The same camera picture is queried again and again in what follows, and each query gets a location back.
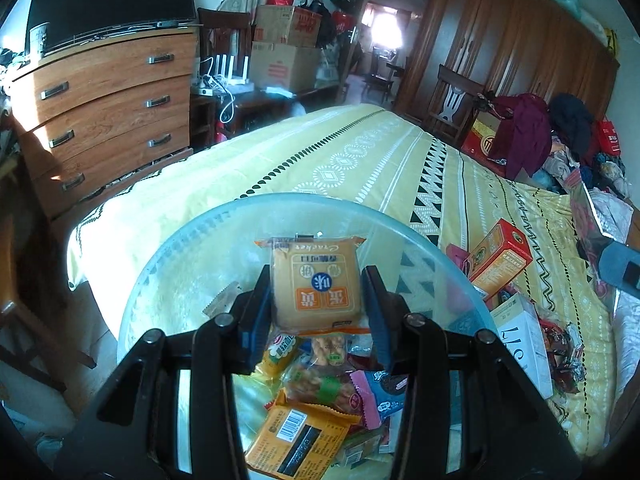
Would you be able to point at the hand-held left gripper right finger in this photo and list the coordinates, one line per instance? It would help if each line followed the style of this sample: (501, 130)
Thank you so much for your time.
(377, 320)

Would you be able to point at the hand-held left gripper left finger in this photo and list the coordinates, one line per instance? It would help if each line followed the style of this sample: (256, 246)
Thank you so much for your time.
(250, 320)

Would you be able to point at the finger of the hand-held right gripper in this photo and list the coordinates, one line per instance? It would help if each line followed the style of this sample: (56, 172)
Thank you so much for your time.
(617, 270)

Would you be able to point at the small silver snack packet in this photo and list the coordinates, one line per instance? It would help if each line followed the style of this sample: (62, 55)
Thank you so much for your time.
(220, 302)

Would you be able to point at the yellow and green snack packet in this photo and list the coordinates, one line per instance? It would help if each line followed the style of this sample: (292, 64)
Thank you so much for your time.
(280, 352)

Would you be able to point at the clear packet of round biscuits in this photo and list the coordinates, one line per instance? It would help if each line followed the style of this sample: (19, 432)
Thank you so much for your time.
(330, 347)

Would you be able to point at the maroon foil snack packet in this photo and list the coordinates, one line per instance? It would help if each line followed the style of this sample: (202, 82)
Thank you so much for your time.
(592, 210)

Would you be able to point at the pale orange cracker packet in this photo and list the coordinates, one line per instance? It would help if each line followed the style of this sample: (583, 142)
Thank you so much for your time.
(315, 285)

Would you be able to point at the pink snack packet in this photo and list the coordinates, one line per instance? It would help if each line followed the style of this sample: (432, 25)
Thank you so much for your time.
(382, 395)

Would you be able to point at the large clear glass bowl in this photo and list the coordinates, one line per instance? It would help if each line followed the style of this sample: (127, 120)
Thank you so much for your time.
(190, 260)

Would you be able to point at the clear peanut packet green label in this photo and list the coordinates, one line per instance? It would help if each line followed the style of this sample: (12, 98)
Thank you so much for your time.
(320, 385)

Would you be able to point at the pile of snack packets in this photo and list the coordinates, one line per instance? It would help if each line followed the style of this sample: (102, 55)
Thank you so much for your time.
(562, 350)

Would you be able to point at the orange packet with barcode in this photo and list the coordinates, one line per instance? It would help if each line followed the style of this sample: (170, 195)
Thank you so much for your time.
(295, 435)

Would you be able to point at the pile of clothes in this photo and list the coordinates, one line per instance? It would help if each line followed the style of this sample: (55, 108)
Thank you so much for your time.
(585, 160)

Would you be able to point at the orange carton box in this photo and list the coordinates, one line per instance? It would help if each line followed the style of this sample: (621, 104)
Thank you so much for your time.
(500, 255)

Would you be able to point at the white and black carton box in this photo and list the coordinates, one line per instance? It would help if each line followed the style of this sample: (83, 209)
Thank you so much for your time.
(522, 345)

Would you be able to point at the red paper bag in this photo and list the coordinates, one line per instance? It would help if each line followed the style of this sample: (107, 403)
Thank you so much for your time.
(610, 142)

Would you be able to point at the maroon garment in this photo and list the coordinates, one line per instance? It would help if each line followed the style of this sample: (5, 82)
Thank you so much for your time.
(525, 130)

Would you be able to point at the yellow patterned bedsheet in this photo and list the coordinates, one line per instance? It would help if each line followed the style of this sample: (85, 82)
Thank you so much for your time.
(350, 150)

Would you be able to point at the red gift box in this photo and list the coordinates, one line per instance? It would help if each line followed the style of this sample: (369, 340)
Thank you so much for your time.
(482, 145)

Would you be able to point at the dark wooden desk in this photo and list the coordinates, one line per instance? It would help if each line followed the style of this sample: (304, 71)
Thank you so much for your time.
(260, 105)

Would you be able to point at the wooden chair with pale back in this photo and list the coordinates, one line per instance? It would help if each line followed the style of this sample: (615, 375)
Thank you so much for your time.
(452, 102)

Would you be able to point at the wooden wardrobe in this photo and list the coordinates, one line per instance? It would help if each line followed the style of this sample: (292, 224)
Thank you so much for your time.
(500, 45)

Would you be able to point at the white router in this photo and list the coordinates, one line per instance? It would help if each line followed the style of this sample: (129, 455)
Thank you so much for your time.
(222, 67)

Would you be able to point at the large cardboard box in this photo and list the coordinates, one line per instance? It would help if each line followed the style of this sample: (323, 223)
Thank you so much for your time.
(282, 67)

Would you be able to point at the wooden chest of drawers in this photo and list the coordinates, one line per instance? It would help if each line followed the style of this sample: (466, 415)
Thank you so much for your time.
(105, 110)

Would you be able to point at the dark wooden chair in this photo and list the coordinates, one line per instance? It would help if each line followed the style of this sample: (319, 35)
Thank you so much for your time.
(225, 25)

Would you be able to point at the cardboard box with red print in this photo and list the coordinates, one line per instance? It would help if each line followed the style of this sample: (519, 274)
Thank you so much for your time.
(285, 25)

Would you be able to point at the black bag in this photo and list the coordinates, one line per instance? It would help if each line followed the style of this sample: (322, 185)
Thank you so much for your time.
(325, 25)

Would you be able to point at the black flat television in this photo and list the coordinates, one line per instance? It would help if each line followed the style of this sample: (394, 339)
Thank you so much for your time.
(110, 0)

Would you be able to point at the grey cup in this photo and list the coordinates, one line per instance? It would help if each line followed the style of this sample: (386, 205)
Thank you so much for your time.
(37, 37)

